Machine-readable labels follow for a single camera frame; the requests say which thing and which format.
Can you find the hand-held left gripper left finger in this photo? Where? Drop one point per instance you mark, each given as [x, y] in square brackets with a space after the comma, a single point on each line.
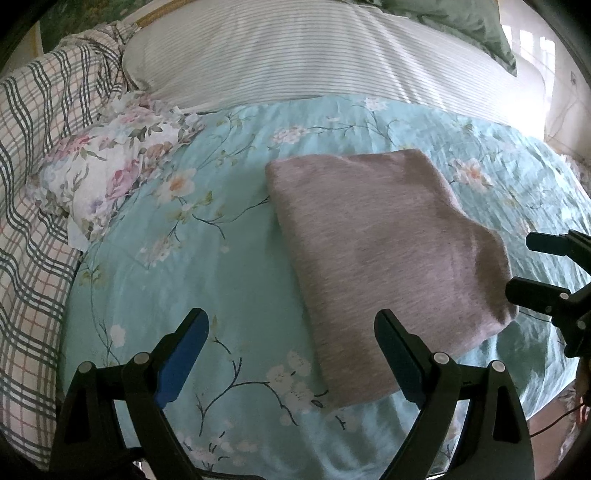
[182, 360]

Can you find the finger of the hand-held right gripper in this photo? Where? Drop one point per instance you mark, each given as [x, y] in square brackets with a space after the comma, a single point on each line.
[554, 243]
[535, 293]

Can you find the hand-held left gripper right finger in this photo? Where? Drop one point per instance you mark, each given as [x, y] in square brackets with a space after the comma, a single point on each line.
[399, 360]

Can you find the grey knit garment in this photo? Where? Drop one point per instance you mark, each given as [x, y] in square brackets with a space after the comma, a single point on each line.
[378, 258]

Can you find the teal floral bed sheet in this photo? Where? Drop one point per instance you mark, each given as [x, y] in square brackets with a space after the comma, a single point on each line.
[207, 258]

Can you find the plaid blanket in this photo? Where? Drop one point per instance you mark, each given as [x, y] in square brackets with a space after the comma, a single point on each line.
[32, 277]

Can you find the white floral pillow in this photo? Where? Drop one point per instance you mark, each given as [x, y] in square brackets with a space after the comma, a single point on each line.
[115, 152]

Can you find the green pillow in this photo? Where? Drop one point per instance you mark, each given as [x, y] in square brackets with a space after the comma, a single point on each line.
[461, 23]

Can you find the white striped pillow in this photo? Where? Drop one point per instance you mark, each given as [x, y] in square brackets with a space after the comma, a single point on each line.
[300, 55]

